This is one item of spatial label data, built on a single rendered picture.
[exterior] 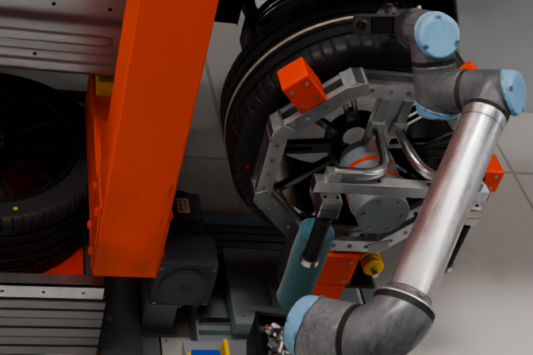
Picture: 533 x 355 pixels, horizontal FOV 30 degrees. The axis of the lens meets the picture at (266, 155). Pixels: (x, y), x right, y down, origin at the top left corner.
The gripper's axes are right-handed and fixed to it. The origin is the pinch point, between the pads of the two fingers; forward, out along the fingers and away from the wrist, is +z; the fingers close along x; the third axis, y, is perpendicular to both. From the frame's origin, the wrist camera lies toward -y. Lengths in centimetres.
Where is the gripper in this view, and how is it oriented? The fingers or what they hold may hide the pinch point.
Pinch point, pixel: (375, 20)
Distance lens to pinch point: 237.8
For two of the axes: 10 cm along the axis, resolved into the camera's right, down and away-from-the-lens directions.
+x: 0.2, -9.8, -2.1
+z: -1.9, -2.1, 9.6
